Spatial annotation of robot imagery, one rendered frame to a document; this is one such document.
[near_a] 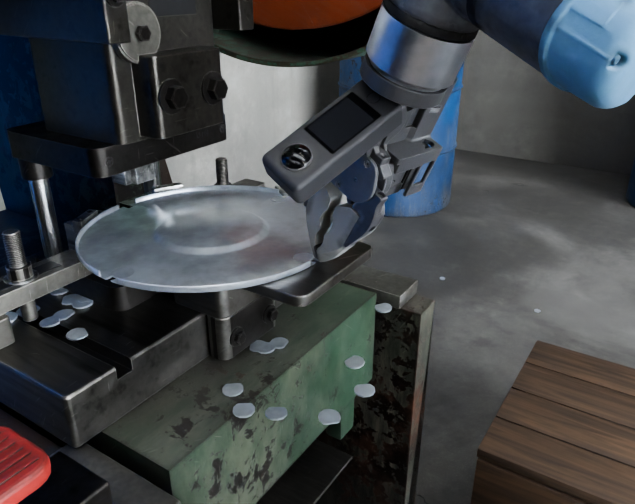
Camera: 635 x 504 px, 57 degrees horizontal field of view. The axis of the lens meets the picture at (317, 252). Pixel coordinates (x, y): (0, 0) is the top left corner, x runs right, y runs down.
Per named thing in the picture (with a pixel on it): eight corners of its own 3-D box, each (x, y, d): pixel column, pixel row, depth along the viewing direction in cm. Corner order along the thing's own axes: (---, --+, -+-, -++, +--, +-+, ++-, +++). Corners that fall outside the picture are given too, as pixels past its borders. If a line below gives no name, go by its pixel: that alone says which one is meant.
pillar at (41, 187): (67, 253, 73) (45, 141, 67) (51, 260, 71) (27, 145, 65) (56, 249, 74) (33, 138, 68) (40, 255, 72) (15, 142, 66)
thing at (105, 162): (232, 157, 75) (230, 114, 73) (103, 203, 60) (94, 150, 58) (145, 140, 83) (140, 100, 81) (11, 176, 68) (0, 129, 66)
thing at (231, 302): (371, 346, 69) (376, 241, 64) (304, 412, 59) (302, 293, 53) (212, 290, 82) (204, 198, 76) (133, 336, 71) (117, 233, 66)
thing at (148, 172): (161, 176, 72) (158, 146, 71) (130, 187, 69) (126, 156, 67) (143, 172, 74) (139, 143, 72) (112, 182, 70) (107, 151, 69)
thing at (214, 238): (222, 326, 49) (221, 318, 49) (19, 247, 63) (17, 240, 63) (384, 218, 71) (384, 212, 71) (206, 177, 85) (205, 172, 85)
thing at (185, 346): (333, 269, 89) (333, 232, 86) (76, 451, 55) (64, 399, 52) (187, 227, 104) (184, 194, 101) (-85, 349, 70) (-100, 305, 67)
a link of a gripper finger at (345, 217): (369, 265, 62) (403, 198, 56) (329, 283, 58) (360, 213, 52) (350, 245, 63) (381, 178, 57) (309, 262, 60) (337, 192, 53)
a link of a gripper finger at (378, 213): (365, 253, 55) (401, 181, 50) (354, 258, 54) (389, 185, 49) (333, 222, 57) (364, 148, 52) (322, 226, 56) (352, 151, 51)
